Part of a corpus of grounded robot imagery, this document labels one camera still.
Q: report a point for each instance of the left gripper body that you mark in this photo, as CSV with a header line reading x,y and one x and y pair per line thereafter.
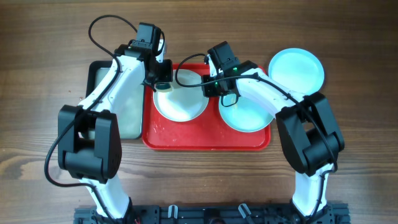
x,y
163,73

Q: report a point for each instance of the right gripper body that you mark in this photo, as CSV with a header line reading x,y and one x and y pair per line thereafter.
x,y
214,89

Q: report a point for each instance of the green yellow sponge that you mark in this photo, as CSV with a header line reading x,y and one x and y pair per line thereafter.
x,y
164,87

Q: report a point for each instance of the white front plate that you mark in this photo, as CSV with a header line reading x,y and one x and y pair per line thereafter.
x,y
179,103

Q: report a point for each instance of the light green plate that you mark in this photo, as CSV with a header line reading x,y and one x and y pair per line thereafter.
x,y
242,114

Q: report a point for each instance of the light blue top plate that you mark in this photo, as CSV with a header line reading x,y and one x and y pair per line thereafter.
x,y
298,70

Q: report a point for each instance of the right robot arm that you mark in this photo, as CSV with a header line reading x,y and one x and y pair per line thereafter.
x,y
309,134

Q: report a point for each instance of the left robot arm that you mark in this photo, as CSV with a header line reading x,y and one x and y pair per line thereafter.
x,y
89,142

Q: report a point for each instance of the red plastic tray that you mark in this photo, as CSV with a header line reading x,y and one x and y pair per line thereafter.
x,y
208,132

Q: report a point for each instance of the black water basin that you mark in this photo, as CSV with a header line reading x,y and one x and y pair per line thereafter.
x,y
131,117

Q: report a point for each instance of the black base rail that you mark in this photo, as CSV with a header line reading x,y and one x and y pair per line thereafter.
x,y
269,213

